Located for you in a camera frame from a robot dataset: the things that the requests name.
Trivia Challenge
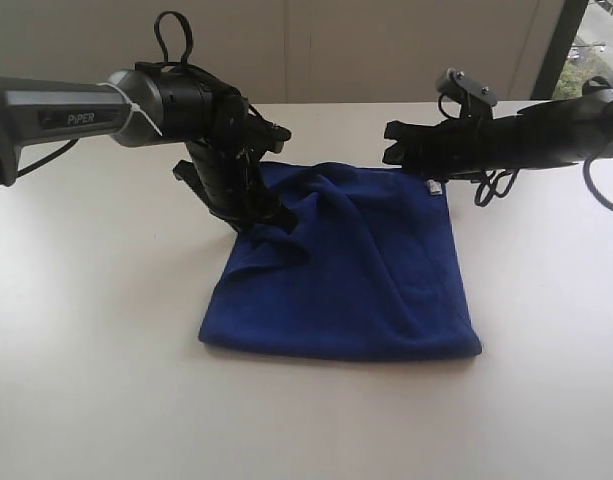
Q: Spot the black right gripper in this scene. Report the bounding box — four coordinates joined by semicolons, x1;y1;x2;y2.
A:
382;119;501;180

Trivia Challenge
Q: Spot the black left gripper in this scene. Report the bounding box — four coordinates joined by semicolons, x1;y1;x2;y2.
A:
172;93;299;234

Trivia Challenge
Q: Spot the blue towel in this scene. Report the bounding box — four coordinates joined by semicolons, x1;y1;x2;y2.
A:
198;162;482;362

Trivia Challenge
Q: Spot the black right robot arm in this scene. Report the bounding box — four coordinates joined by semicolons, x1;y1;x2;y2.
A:
383;88;613;182

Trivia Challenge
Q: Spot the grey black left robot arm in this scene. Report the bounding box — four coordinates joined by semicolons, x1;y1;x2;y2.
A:
0;62;298;232

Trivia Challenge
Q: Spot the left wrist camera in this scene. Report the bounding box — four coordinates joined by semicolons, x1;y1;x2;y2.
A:
247;118;292;154

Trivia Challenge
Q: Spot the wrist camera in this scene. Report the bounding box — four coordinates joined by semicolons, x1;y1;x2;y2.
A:
436;68;498;120
247;118;292;154

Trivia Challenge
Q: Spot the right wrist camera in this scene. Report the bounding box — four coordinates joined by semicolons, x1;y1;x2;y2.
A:
436;68;498;120

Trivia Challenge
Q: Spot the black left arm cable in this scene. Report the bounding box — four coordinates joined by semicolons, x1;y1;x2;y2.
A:
152;10;195;66

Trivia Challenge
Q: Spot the dark window frame post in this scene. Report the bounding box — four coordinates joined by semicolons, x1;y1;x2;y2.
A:
530;0;588;100

